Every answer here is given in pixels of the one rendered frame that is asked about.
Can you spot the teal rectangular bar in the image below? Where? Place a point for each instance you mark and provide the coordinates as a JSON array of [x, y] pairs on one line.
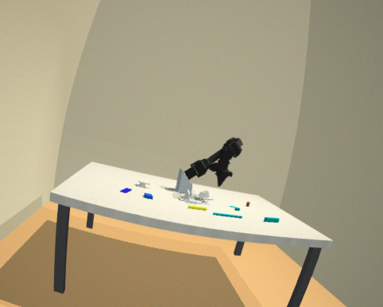
[[273, 219]]

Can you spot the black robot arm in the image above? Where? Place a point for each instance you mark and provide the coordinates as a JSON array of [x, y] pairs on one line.
[[231, 148]]

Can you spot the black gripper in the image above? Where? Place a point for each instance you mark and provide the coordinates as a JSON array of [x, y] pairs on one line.
[[224, 173]]

